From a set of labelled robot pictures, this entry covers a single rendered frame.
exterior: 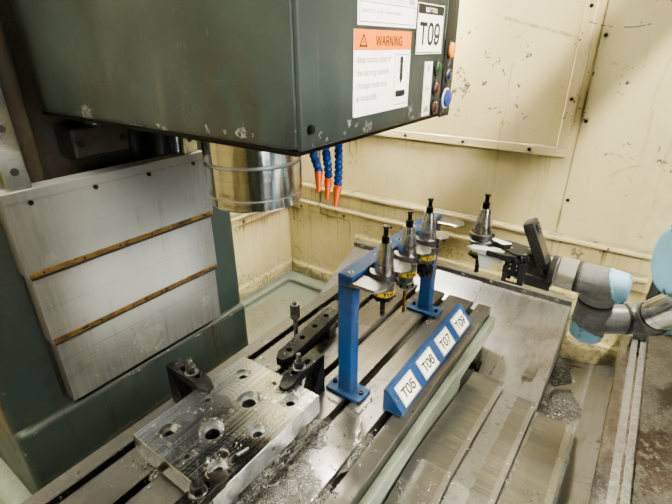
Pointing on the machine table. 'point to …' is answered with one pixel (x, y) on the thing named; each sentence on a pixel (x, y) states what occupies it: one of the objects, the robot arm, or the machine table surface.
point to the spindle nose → (250, 179)
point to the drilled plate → (233, 395)
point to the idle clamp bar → (324, 327)
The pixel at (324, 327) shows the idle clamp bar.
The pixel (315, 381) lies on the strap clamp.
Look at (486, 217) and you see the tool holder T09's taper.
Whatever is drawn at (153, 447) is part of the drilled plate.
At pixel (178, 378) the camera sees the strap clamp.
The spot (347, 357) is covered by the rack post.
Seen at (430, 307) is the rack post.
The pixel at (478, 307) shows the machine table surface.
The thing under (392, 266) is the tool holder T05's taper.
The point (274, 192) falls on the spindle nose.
